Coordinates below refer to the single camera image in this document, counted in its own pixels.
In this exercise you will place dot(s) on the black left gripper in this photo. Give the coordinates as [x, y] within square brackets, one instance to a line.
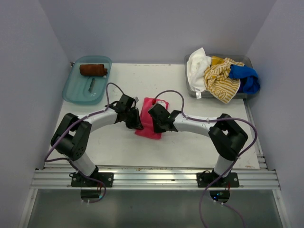
[137, 124]

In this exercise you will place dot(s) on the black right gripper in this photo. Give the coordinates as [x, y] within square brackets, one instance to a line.
[157, 129]

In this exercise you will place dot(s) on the pink towel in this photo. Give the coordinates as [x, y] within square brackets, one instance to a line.
[146, 120]

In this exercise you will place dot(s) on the brown microfiber towel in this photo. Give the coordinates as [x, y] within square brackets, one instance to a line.
[93, 70]

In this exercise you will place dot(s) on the teal translucent plastic bin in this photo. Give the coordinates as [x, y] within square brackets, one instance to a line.
[86, 90]

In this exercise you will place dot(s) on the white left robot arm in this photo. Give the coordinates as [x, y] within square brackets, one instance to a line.
[71, 137]

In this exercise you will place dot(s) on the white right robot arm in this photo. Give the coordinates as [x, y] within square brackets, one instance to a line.
[227, 136]

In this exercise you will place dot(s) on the yellow striped towel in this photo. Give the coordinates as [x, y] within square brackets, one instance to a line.
[217, 80]

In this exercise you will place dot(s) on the white towel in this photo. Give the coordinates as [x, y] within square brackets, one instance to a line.
[197, 64]

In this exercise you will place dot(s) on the blue towel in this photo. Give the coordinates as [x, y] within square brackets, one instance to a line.
[248, 78]

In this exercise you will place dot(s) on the aluminium mounting rail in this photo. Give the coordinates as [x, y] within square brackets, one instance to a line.
[130, 178]

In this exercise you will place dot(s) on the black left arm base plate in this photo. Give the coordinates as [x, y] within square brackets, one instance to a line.
[98, 179]

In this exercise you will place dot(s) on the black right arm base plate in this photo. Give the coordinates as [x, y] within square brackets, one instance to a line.
[205, 178]

